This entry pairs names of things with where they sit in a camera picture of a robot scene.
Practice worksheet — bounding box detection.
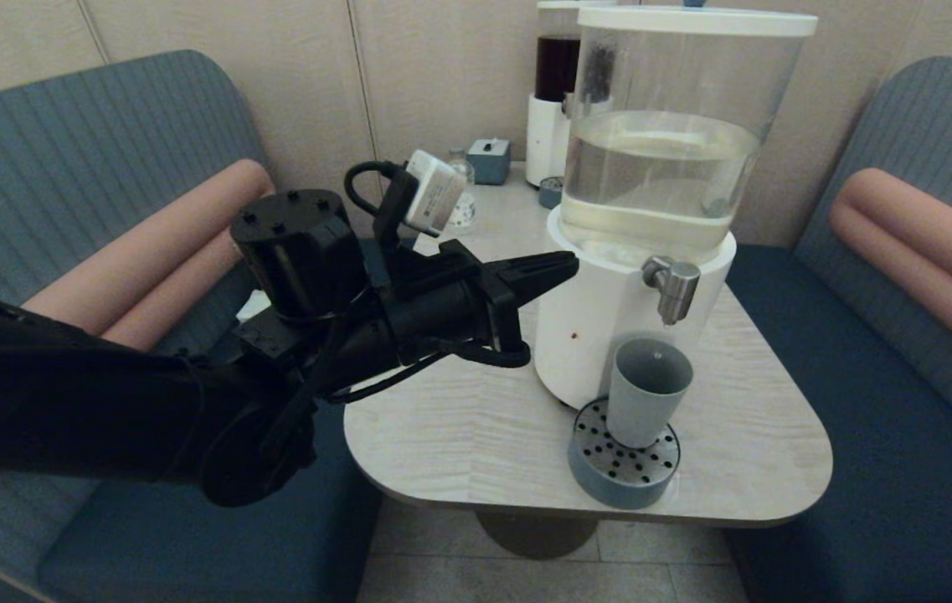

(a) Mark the dark drink dispenser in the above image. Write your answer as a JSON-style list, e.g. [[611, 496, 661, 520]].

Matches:
[[525, 2, 610, 189]]

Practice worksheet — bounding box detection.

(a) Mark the round blue perforated drip tray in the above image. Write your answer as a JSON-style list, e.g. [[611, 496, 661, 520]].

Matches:
[[568, 396, 682, 510]]

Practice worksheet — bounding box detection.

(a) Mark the metal dispenser tap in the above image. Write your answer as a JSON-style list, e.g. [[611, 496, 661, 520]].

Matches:
[[641, 255, 702, 326]]

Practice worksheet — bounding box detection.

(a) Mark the blue-grey tissue box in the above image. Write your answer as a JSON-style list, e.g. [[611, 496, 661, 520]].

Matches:
[[467, 138, 512, 185]]

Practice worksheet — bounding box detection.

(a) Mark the grey-blue plastic cup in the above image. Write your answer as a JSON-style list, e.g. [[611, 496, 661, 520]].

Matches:
[[607, 338, 694, 449]]

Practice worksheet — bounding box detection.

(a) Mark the clear glass bottle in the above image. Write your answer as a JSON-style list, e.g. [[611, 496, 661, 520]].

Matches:
[[449, 148, 477, 229]]

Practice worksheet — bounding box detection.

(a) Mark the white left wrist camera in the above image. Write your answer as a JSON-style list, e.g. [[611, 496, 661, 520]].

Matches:
[[404, 149, 468, 238]]

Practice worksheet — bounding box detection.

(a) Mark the blue bench sofa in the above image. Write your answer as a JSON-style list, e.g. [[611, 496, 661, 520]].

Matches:
[[723, 57, 952, 603], [0, 49, 416, 603]]

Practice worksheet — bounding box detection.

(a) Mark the pink bolster cushion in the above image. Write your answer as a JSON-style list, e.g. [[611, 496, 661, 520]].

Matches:
[[19, 159, 275, 353], [829, 167, 952, 382]]

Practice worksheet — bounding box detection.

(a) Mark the table pedestal base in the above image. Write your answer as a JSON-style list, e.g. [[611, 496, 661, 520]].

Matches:
[[476, 507, 602, 560]]

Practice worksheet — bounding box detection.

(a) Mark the white napkin stack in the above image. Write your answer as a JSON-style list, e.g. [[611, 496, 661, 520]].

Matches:
[[237, 289, 271, 323]]

